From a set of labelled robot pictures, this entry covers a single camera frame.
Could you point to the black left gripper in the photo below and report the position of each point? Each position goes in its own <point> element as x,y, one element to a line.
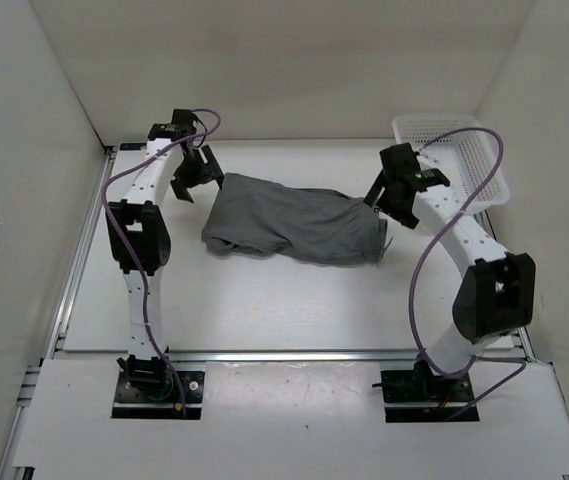
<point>208,172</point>

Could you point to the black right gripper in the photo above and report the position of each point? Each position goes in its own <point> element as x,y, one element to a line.
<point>401,215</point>

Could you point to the grey cotton shorts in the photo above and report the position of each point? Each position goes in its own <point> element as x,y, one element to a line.
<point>261,218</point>

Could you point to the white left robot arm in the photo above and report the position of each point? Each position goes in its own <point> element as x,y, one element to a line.
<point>177,160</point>

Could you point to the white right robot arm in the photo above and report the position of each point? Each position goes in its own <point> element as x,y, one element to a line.
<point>436,207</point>

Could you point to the blue corner label sticker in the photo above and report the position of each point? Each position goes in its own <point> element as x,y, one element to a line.
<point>131,146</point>

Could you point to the white perforated plastic basket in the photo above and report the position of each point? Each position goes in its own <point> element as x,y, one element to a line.
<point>451,143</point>

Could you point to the aluminium right frame rail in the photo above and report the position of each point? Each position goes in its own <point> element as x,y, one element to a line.
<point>503,291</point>

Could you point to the aluminium frame rail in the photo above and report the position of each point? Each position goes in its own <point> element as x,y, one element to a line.
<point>252,356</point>
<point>503,291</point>
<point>58,325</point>

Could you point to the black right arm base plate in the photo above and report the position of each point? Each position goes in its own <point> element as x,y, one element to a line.
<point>407,400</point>

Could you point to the aluminium front frame rail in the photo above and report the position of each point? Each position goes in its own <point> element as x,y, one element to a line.
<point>252,356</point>

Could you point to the aluminium left frame rail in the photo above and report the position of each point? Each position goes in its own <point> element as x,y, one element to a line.
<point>58,325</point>

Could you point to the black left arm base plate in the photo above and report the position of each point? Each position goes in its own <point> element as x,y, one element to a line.
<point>129,402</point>

